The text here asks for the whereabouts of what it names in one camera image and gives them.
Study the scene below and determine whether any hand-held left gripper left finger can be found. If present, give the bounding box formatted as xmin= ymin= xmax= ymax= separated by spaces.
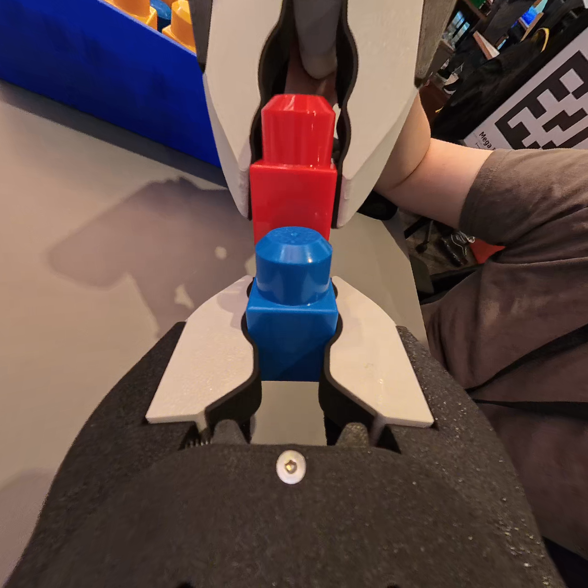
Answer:
xmin=145 ymin=276 xmax=262 ymax=427

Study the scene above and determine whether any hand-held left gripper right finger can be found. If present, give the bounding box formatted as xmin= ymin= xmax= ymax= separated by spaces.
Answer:
xmin=323 ymin=276 xmax=436 ymax=429

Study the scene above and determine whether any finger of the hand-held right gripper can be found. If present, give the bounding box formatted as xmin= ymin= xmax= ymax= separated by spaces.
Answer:
xmin=333 ymin=0 xmax=425 ymax=229
xmin=202 ymin=0 xmax=288 ymax=220

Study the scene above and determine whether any yellow one-stud block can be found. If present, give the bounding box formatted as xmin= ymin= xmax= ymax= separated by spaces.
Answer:
xmin=103 ymin=0 xmax=159 ymax=30
xmin=162 ymin=0 xmax=197 ymax=53

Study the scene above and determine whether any red one-stud block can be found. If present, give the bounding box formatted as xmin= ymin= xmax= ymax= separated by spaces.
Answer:
xmin=249 ymin=94 xmax=338 ymax=246

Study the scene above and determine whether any blue plastic bin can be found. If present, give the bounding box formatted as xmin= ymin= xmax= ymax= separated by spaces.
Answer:
xmin=0 ymin=0 xmax=226 ymax=168

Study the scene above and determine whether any person's right forearm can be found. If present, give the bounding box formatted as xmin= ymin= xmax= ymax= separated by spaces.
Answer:
xmin=374 ymin=94 xmax=494 ymax=203

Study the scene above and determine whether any orange traffic cone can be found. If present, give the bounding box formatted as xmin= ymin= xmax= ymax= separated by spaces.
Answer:
xmin=471 ymin=239 xmax=504 ymax=264

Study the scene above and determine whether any black-white marker sign stand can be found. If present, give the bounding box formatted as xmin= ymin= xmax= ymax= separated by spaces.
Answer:
xmin=464 ymin=34 xmax=588 ymax=151

